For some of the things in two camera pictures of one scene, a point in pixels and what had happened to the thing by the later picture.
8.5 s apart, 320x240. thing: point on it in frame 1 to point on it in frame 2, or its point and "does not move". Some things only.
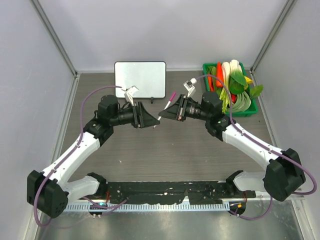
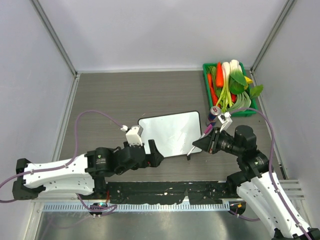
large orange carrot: [219, 75] does not move
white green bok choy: [233, 77] does not move
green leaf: [255, 91] does not move
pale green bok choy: [243, 101] does not move
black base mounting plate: [170, 193] does not move
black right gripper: [177, 111] to [209, 142]
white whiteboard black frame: [149, 77] to [172, 135]
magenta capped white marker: [168, 103] to [207, 129]
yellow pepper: [248, 81] does not move
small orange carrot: [211, 83] does not move
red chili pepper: [233, 98] does not move
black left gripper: [141, 118] to [153, 159]
